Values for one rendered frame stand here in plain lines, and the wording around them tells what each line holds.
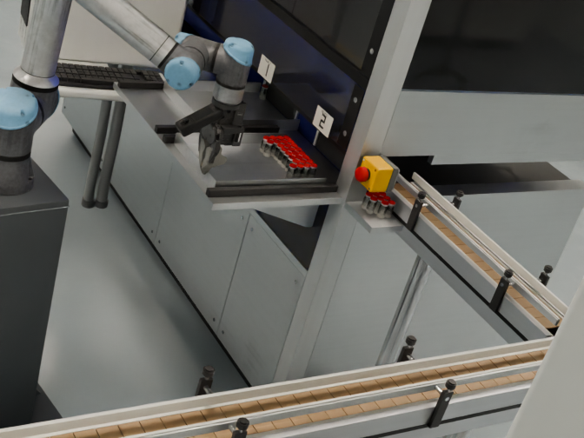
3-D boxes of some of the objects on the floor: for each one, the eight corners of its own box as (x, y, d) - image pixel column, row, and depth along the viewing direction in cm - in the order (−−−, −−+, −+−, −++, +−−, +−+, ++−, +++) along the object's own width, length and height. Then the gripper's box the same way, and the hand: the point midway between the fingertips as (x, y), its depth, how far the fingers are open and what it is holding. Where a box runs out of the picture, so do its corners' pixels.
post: (275, 422, 316) (510, -286, 216) (283, 435, 312) (527, -281, 212) (257, 426, 312) (488, -293, 213) (266, 439, 308) (506, -288, 209)
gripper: (252, 108, 244) (232, 182, 254) (235, 91, 250) (217, 164, 260) (222, 107, 239) (202, 182, 249) (206, 90, 245) (189, 164, 255)
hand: (202, 169), depth 252 cm, fingers closed
